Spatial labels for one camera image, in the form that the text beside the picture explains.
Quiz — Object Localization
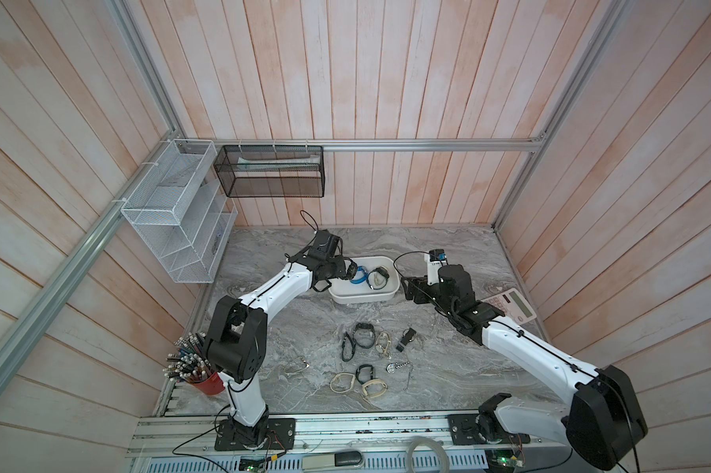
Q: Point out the blue band watch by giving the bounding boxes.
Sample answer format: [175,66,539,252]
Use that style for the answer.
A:
[351,266,369,285]

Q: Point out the black sport watch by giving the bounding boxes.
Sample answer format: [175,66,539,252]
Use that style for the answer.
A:
[366,266,391,291]

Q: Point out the gold metal link watch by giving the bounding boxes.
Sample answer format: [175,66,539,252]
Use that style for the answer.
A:
[375,331,392,358]

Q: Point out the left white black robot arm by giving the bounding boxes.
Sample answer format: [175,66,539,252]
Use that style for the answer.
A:
[205,230,356,428]

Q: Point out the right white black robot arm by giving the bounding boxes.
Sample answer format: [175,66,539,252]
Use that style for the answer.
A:
[401,261,648,471]

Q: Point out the white plastic storage box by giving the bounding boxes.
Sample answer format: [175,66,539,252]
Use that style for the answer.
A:
[328,256,401,305]

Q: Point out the small black band watch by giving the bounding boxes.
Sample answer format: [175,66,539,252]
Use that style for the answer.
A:
[355,364,375,384]

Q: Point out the yellow cream band watch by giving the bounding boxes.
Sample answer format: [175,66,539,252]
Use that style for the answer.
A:
[361,378,389,400]

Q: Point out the pink white calculator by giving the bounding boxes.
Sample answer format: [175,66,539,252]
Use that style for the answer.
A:
[483,288,537,325]

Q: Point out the red cup of pens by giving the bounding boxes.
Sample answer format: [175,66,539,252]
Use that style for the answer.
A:
[163,332,224,396]

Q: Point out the grey black handheld device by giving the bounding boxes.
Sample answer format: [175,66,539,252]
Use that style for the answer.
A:
[301,451,364,472]

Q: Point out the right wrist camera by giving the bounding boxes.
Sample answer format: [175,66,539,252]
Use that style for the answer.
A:
[424,248,447,286]

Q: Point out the black watch long strap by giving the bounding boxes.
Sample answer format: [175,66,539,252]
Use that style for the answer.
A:
[352,321,377,350]

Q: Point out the black mesh wall basket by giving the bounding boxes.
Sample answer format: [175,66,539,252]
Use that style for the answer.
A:
[213,144,326,198]

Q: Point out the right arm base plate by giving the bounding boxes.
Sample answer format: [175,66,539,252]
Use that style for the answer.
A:
[447,413,531,445]

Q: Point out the horizontal aluminium rail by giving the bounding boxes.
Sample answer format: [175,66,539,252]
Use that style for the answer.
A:
[174,137,545,154]

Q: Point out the white wire mesh shelf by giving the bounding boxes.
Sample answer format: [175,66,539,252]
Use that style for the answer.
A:
[122,139,238,284]

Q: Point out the grey coiled hose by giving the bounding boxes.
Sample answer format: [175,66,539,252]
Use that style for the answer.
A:
[403,436,451,473]

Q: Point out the front aluminium mounting rail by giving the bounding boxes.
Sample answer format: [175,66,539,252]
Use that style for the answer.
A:
[123,410,620,459]

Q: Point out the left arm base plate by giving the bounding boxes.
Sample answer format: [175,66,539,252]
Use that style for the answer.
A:
[215,417,296,451]

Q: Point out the left aluminium frame rail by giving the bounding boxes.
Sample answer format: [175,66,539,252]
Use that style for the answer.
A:
[0,130,183,396]

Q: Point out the right aluminium frame post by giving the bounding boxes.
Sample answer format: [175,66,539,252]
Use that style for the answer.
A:
[491,1,635,235]

